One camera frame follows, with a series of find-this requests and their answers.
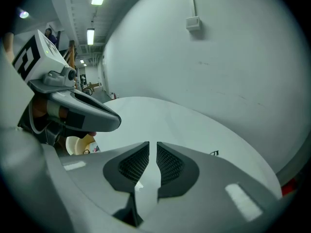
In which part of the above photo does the wooden bench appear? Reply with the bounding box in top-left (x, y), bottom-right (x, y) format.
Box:
top-left (86, 81), bottom-right (103, 90)

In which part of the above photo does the wooden stair railing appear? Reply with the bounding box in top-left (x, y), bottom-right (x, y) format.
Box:
top-left (63, 40), bottom-right (78, 70)

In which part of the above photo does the white table top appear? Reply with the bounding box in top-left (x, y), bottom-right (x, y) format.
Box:
top-left (95, 96), bottom-right (284, 200)

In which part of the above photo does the person's left hand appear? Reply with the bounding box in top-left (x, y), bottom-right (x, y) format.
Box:
top-left (32, 98), bottom-right (98, 137)

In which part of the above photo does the cream round basin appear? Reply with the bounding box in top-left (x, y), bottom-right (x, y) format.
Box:
top-left (65, 135), bottom-right (98, 156)

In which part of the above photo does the white wall junction box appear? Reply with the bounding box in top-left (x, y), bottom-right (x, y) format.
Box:
top-left (185, 16), bottom-right (202, 32)

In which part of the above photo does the white wall conduit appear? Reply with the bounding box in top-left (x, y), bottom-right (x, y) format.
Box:
top-left (187, 0), bottom-right (198, 17)

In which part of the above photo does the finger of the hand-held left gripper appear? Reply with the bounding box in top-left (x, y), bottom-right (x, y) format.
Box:
top-left (49, 88), bottom-right (122, 133)

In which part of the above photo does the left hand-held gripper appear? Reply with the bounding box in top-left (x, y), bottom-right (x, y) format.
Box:
top-left (12, 29), bottom-right (76, 146)

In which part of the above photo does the red object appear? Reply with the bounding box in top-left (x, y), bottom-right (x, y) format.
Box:
top-left (281, 178), bottom-right (299, 197)

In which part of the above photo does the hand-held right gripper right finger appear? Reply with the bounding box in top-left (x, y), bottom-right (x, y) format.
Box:
top-left (138, 141), bottom-right (289, 233)

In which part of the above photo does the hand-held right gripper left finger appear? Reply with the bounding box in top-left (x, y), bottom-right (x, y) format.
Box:
top-left (43, 141), bottom-right (150, 228)

